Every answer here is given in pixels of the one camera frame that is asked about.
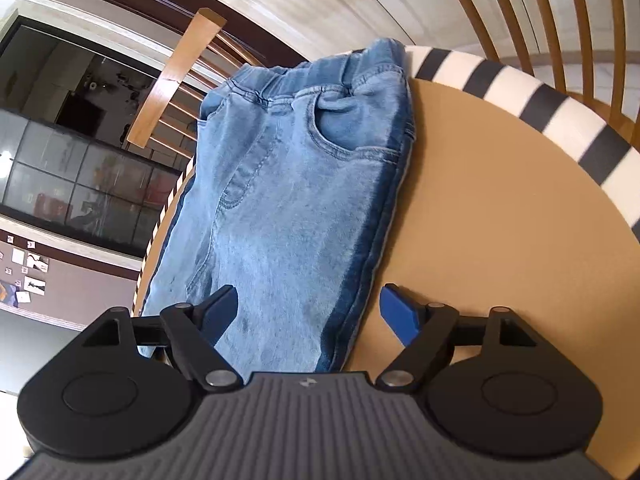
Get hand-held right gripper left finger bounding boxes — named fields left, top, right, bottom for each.
left=82, top=284, right=246, bottom=393

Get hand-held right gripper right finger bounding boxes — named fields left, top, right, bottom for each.
left=375, top=282, right=541, bottom=393

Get blue denim jeans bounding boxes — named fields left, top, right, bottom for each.
left=135, top=37, right=418, bottom=373

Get black framed glass partition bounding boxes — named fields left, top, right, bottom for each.
left=0, top=15, right=183, bottom=258

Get wooden spindle chair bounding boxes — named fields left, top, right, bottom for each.
left=125, top=7, right=281, bottom=166
left=435, top=0, right=640, bottom=133

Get wall photo display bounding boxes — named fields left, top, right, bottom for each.
left=0, top=230, right=141, bottom=321

